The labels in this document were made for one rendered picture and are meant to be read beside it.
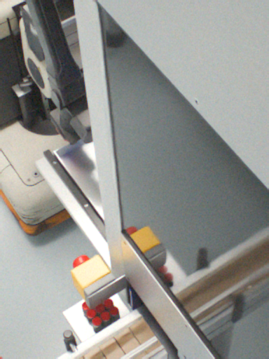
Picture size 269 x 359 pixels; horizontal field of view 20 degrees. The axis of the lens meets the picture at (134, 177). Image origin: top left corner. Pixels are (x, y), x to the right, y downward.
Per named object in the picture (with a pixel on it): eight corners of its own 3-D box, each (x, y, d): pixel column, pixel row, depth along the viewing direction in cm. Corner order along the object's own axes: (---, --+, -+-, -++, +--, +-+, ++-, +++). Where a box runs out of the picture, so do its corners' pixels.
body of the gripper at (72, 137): (71, 146, 187) (70, 132, 181) (49, 116, 191) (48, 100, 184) (93, 134, 189) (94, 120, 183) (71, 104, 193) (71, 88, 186)
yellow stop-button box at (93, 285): (118, 292, 167) (116, 278, 161) (90, 310, 165) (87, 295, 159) (99, 266, 171) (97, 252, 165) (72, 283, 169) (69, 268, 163)
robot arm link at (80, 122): (82, 69, 175) (50, 87, 172) (111, 106, 171) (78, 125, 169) (83, 95, 185) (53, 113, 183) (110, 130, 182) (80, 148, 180)
